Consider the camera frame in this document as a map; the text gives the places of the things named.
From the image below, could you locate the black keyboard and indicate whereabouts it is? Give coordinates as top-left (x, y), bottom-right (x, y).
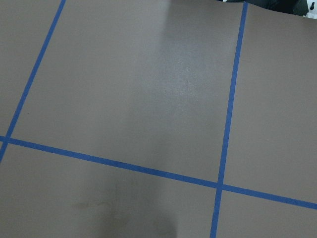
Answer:
top-left (222, 0), bottom-right (317, 19)

